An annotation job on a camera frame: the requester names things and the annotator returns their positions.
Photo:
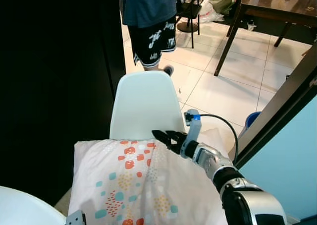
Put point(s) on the black metal chair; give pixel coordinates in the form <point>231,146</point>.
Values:
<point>190,9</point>

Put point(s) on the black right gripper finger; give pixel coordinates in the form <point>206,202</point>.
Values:
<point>176,134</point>
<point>166,139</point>

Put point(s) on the light blue door dark frame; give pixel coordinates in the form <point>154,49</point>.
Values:
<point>292,155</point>

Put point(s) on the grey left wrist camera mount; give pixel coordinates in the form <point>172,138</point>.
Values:
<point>75,219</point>

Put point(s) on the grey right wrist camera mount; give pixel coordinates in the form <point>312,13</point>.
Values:
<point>193,128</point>

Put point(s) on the white plastic shell chair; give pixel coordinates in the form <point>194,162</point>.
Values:
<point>146,103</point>

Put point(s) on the person in black shorts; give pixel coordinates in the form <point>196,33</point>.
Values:
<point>148,7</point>

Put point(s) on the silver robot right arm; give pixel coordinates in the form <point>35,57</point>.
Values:
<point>247,200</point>

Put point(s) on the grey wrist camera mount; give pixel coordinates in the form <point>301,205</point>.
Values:
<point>75,219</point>
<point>193,128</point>

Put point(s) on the white pillow with coloured dots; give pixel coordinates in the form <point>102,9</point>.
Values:
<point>148,185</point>

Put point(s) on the dark wooden table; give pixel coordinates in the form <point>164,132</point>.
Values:
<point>277,12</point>

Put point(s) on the white round plastic seat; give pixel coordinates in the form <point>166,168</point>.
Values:
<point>25,207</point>

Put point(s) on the white plastic bag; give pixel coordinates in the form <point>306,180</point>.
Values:
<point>208,12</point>

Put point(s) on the blue bucket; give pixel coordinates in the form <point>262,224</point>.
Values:
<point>251,119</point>

